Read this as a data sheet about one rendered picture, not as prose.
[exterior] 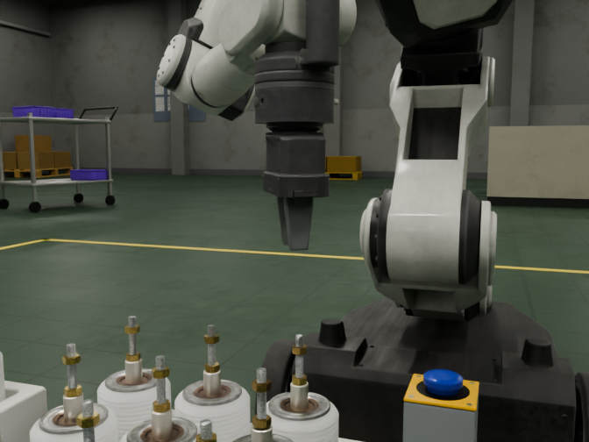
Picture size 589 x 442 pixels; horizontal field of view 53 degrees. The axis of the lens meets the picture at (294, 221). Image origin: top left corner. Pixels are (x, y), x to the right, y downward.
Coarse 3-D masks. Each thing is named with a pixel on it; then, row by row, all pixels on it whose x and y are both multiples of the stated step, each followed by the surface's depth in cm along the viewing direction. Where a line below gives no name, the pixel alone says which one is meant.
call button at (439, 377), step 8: (424, 376) 61; (432, 376) 60; (440, 376) 60; (448, 376) 60; (456, 376) 60; (432, 384) 59; (440, 384) 59; (448, 384) 59; (456, 384) 59; (432, 392) 60; (440, 392) 59; (448, 392) 59; (456, 392) 60
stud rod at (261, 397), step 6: (258, 372) 59; (264, 372) 59; (258, 378) 59; (264, 378) 59; (258, 396) 59; (264, 396) 59; (258, 402) 59; (264, 402) 59; (258, 408) 59; (264, 408) 59; (258, 414) 59; (264, 414) 59
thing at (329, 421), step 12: (336, 408) 72; (276, 420) 68; (288, 420) 68; (312, 420) 68; (324, 420) 68; (336, 420) 69; (276, 432) 68; (288, 432) 67; (300, 432) 67; (312, 432) 67; (324, 432) 68; (336, 432) 70
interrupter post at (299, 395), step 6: (306, 384) 70; (294, 390) 70; (300, 390) 70; (306, 390) 70; (294, 396) 70; (300, 396) 70; (306, 396) 70; (294, 402) 70; (300, 402) 70; (306, 402) 70; (294, 408) 70; (300, 408) 70; (306, 408) 70
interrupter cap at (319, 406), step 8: (288, 392) 74; (312, 392) 74; (272, 400) 72; (280, 400) 72; (288, 400) 73; (312, 400) 72; (320, 400) 72; (328, 400) 72; (272, 408) 70; (280, 408) 70; (288, 408) 71; (312, 408) 71; (320, 408) 70; (328, 408) 70; (280, 416) 68; (288, 416) 68; (296, 416) 68; (304, 416) 68; (312, 416) 68; (320, 416) 68
